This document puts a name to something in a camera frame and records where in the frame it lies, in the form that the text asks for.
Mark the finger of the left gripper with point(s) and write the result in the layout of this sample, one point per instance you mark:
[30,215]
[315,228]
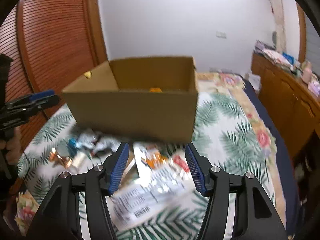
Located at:
[31,97]
[18,112]

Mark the wooden louvered wardrobe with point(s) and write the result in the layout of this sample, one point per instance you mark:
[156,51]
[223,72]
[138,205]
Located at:
[51,43]

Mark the white wall switch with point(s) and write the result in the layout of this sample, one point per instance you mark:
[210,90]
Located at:
[220,34]

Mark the blue candy wrapper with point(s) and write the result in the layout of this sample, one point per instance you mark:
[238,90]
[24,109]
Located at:
[73,147]

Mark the wooden sideboard cabinet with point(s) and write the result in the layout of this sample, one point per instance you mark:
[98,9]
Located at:
[295,114]

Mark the cream curtain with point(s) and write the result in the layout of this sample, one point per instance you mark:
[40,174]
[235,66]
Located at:
[278,13]

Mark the folded floral clothes pile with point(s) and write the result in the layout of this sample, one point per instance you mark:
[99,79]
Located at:
[269,52]

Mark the yellow Pikachu plush toy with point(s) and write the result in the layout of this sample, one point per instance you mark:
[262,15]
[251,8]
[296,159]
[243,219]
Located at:
[88,74]

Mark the brown cardboard box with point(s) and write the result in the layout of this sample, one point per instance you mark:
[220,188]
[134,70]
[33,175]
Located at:
[116,99]

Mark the person's left hand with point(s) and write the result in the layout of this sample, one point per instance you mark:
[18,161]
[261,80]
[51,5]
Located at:
[13,147]

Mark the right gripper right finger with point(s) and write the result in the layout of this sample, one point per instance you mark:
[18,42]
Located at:
[214,183]

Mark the palm leaf bed sheet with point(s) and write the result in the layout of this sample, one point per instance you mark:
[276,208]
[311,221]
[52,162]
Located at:
[42,208]

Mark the small white snack bar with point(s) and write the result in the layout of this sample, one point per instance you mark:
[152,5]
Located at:
[80,159]

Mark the crumpled white snack bag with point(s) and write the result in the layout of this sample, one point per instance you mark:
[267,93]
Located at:
[106,144]

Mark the copper foil candy wrapper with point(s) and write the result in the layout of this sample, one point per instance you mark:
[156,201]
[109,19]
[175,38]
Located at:
[55,157]

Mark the grey window blind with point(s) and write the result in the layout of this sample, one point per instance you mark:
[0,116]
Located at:
[312,46]

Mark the crumpled white red bag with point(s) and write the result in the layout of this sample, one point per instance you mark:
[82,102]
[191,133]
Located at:
[87,139]

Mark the floral quilt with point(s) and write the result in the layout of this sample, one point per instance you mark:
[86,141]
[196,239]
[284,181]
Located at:
[230,132]

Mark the orange snack inside box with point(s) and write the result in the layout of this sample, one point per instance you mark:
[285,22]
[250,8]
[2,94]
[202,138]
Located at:
[155,90]

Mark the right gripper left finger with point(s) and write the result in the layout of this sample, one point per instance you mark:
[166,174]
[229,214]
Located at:
[100,181]

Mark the white orange snack pouch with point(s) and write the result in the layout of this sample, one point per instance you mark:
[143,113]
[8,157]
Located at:
[154,159]

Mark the white long snack packet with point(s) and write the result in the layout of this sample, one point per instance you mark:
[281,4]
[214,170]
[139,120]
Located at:
[154,190]

